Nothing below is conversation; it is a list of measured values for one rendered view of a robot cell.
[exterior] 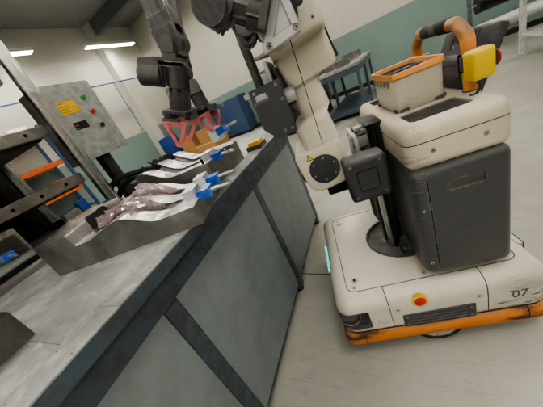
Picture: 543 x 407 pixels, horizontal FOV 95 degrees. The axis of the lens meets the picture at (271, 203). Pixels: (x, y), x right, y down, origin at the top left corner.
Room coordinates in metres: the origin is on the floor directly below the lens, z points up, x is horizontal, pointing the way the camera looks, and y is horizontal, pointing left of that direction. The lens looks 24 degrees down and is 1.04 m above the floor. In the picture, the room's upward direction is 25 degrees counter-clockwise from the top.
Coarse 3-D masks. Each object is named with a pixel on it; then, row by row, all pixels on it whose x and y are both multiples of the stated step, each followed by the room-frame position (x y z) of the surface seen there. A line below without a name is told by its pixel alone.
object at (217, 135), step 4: (236, 120) 1.04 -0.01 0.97; (224, 124) 1.06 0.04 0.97; (228, 124) 1.05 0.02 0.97; (232, 124) 1.04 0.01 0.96; (216, 128) 1.06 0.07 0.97; (220, 128) 1.05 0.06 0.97; (224, 128) 1.04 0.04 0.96; (228, 128) 1.06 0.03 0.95; (208, 132) 1.07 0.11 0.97; (212, 132) 1.06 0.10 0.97; (216, 132) 1.06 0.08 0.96; (220, 132) 1.05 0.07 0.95; (224, 132) 1.06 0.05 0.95; (212, 136) 1.07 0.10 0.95; (216, 136) 1.06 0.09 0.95; (220, 136) 1.06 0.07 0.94; (224, 136) 1.08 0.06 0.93; (212, 140) 1.07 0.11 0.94; (216, 140) 1.06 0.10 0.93; (220, 140) 1.10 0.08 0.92
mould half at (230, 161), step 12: (228, 144) 1.13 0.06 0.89; (180, 156) 1.23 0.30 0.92; (192, 156) 1.23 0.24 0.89; (228, 156) 1.04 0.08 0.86; (240, 156) 1.12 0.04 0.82; (180, 168) 1.10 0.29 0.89; (192, 168) 0.95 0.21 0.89; (204, 168) 0.93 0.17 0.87; (216, 168) 0.95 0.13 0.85; (228, 168) 1.01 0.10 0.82; (144, 180) 1.08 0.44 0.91; (156, 180) 1.05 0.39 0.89; (168, 180) 1.02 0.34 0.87; (180, 180) 0.99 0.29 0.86
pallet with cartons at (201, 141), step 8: (192, 136) 6.18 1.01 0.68; (200, 136) 6.07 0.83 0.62; (208, 136) 5.97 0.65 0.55; (184, 144) 6.26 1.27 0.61; (192, 144) 6.16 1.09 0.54; (200, 144) 6.30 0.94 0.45; (208, 144) 5.73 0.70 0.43; (216, 144) 5.74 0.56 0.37; (192, 152) 5.97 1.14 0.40; (200, 152) 5.87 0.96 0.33
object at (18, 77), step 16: (0, 48) 1.37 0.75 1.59; (0, 64) 1.36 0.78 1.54; (16, 64) 1.38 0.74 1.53; (16, 80) 1.36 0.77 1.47; (32, 96) 1.36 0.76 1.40; (48, 112) 1.37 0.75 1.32; (64, 128) 1.38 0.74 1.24; (64, 144) 1.36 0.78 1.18; (80, 160) 1.36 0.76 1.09; (16, 176) 1.71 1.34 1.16; (96, 176) 1.36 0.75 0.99; (32, 192) 1.71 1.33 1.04; (112, 192) 1.38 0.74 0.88; (48, 208) 1.72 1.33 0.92; (48, 224) 1.68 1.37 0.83
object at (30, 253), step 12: (12, 228) 1.06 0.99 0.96; (0, 240) 1.01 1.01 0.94; (12, 240) 1.03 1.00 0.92; (24, 240) 1.06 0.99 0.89; (0, 252) 0.99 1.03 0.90; (24, 252) 1.03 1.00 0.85; (0, 264) 0.96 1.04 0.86; (12, 264) 0.98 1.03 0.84; (24, 264) 1.01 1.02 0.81; (36, 264) 1.03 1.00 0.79; (0, 276) 0.94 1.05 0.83; (12, 276) 0.96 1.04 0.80; (0, 288) 0.92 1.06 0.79
